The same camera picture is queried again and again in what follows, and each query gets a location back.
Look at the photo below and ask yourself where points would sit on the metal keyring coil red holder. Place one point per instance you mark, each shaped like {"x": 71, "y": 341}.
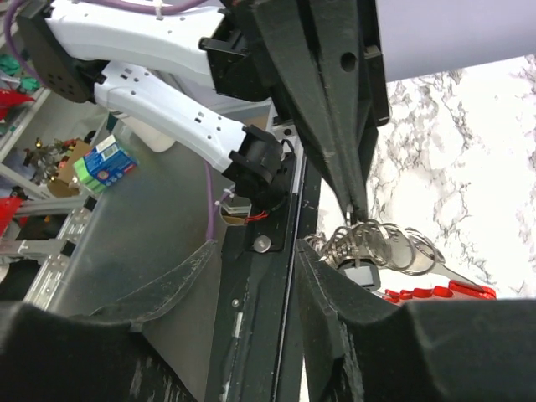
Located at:
{"x": 387, "y": 246}

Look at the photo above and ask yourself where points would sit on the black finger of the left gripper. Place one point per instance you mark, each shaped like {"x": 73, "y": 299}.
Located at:
{"x": 328, "y": 57}

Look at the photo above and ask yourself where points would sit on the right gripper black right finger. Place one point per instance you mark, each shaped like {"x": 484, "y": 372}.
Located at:
{"x": 359, "y": 347}

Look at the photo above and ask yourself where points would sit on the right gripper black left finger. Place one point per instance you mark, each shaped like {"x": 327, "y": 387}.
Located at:
{"x": 101, "y": 357}

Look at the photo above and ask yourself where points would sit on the red bin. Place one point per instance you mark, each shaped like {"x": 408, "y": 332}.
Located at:
{"x": 8, "y": 208}

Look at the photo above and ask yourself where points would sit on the black key tag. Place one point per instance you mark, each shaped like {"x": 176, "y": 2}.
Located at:
{"x": 363, "y": 273}

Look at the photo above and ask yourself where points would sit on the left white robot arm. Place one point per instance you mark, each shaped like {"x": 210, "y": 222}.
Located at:
{"x": 109, "y": 53}

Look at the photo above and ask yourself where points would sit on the white cylinder red cap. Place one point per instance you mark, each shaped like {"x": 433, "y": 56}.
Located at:
{"x": 154, "y": 139}

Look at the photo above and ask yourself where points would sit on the blue green package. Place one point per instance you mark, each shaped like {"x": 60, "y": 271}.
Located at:
{"x": 104, "y": 165}

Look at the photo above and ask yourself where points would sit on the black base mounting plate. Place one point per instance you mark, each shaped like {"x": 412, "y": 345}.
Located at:
{"x": 257, "y": 352}

